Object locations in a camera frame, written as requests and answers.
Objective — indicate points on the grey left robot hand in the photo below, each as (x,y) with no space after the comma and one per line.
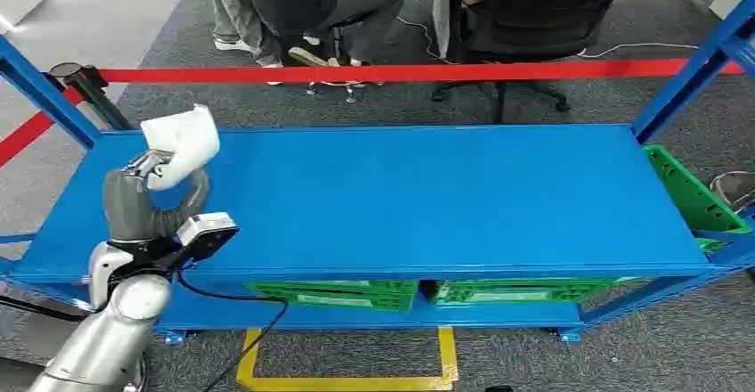
(130,212)

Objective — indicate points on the white cloth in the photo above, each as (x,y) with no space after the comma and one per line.
(183,138)

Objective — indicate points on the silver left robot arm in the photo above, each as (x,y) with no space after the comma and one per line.
(106,342)

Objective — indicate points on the short red barrier belt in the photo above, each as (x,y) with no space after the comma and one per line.
(26,132)

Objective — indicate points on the standing person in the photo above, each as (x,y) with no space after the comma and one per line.
(236,11)

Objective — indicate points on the green plastic crate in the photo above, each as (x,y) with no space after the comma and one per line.
(342,296)
(513,291)
(687,191)

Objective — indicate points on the black rolling stool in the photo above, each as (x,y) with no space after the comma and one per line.
(337,53)

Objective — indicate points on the yellow floor tape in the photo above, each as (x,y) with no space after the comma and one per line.
(348,383)

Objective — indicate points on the blue metal shelf rack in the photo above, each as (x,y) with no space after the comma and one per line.
(413,200)

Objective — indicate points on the person on stool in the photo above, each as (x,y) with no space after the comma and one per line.
(330,5)

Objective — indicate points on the long red barrier belt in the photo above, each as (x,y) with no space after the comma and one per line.
(413,73)

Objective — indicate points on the pale desk panel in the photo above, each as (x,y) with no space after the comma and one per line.
(442,5)

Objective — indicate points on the black office chair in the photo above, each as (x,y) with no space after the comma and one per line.
(537,17)

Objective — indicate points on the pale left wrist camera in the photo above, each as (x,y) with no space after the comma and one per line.
(206,236)

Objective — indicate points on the black barrier post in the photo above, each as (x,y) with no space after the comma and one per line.
(94,91)

